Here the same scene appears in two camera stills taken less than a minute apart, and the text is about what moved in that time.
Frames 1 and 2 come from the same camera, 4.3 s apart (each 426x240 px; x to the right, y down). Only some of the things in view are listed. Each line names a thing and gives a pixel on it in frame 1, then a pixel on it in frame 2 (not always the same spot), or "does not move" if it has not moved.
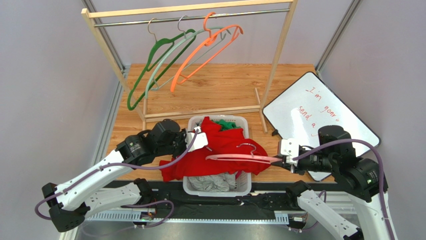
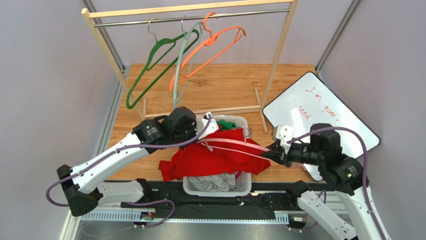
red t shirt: (229, 142) does not move
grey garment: (223, 182) does not move
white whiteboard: (298, 112) does not move
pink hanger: (241, 157) -> (241, 142)
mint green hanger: (179, 48) -> (175, 99)
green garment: (226, 125) does not move
